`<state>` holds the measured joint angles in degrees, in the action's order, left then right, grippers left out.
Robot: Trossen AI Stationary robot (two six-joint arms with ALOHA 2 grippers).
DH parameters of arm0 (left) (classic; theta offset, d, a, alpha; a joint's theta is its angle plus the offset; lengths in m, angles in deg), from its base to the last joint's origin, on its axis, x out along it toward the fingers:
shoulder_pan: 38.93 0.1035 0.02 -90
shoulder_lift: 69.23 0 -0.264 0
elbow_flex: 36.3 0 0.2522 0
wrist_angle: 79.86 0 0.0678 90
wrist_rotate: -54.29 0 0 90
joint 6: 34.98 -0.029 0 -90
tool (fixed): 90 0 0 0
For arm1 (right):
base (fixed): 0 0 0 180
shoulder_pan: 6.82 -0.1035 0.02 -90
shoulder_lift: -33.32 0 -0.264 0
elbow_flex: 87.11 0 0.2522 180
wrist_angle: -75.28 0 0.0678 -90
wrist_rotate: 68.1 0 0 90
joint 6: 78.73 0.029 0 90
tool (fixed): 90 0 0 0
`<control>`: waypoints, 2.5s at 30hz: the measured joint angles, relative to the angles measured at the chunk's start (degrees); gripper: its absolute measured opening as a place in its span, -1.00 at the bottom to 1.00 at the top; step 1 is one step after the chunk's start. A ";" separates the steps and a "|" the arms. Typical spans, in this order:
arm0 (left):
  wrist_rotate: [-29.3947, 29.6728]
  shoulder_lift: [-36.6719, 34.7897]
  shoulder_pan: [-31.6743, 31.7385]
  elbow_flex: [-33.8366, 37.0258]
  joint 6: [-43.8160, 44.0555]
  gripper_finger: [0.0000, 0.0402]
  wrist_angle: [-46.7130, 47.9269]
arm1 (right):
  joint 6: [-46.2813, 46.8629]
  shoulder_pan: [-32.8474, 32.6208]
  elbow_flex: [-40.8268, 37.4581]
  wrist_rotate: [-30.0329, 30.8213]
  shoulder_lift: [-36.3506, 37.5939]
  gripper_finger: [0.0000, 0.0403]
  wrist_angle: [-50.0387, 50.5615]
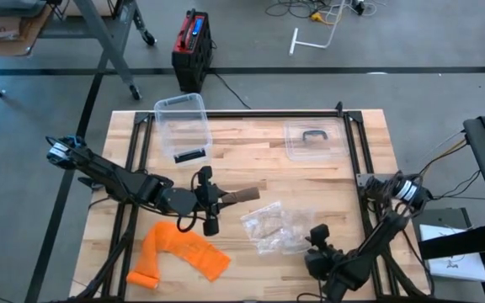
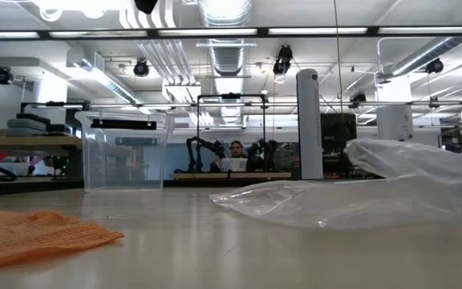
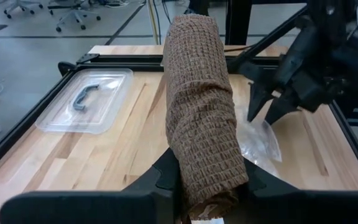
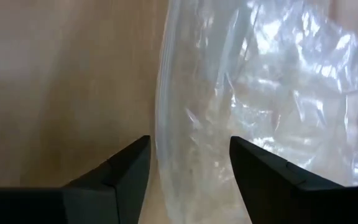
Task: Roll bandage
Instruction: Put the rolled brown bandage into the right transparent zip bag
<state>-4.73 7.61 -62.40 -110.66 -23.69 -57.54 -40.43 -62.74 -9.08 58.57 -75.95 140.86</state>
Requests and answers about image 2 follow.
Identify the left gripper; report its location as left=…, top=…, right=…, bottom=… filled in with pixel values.
left=133, top=0, right=160, bottom=15

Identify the clear plastic bin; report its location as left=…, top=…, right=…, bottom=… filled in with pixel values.
left=74, top=110, right=172, bottom=193

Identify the orange elastic bandage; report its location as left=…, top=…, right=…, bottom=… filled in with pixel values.
left=0, top=207, right=126, bottom=273

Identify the clear plastic bag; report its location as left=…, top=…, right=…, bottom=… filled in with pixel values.
left=209, top=138, right=462, bottom=231

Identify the black flat device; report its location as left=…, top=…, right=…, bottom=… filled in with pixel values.
left=46, top=123, right=72, bottom=136

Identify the stack of grey cases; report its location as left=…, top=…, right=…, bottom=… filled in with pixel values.
left=6, top=112, right=51, bottom=137

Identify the person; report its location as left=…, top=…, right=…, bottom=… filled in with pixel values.
left=214, top=140, right=256, bottom=173

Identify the wooden desk with grey legs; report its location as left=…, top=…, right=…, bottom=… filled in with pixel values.
left=0, top=134, right=83, bottom=181

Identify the small clear bin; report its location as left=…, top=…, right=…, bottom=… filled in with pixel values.
left=219, top=157, right=249, bottom=173

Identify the white tower column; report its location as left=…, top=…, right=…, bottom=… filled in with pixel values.
left=296, top=67, right=324, bottom=181

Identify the wooden station table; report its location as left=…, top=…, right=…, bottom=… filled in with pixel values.
left=172, top=171, right=292, bottom=181

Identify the black equipment rack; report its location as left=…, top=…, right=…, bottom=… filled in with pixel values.
left=321, top=112, right=359, bottom=180

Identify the silver spiral air duct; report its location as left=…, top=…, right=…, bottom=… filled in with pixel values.
left=197, top=0, right=254, bottom=77

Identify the black rectangular station frame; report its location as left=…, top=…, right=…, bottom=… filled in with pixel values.
left=197, top=92, right=267, bottom=173

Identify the thin hanging cable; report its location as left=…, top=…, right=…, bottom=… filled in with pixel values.
left=333, top=0, right=347, bottom=125

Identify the long white overhead rail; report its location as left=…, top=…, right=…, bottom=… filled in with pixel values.
left=20, top=100, right=462, bottom=110

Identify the silver round duct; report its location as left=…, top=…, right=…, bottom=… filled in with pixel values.
left=391, top=11, right=462, bottom=77

